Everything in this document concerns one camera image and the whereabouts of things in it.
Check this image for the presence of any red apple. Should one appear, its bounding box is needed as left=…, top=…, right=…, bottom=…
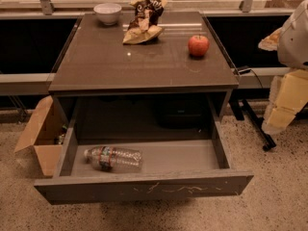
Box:
left=188, top=35, right=210, bottom=57

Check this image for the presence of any open cardboard box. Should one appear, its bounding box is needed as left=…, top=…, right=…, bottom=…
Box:
left=14, top=96, right=65, bottom=176

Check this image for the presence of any grey cabinet with glass top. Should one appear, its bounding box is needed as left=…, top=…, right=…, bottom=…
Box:
left=49, top=12, right=238, bottom=141

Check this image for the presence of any black cable with plug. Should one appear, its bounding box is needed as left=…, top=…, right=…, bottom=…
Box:
left=233, top=64, right=265, bottom=90

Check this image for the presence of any white ceramic bowl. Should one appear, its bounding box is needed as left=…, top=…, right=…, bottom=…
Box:
left=93, top=3, right=122, bottom=25

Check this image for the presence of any clear plastic water bottle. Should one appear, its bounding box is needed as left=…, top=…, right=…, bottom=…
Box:
left=84, top=146, right=142, bottom=171

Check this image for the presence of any crumpled brown chip bag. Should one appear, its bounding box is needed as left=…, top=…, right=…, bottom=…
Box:
left=123, top=0, right=167, bottom=44

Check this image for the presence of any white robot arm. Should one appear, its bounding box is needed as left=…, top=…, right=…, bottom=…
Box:
left=258, top=0, right=308, bottom=135

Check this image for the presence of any black stand leg with wheel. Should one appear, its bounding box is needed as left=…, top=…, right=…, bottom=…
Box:
left=229, top=98, right=276, bottom=152

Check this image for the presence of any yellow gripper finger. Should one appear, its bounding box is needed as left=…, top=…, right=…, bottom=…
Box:
left=262, top=69, right=308, bottom=135
left=258, top=28, right=281, bottom=51

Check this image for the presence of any open grey top drawer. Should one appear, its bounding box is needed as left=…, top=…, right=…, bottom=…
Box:
left=35, top=95, right=253, bottom=204

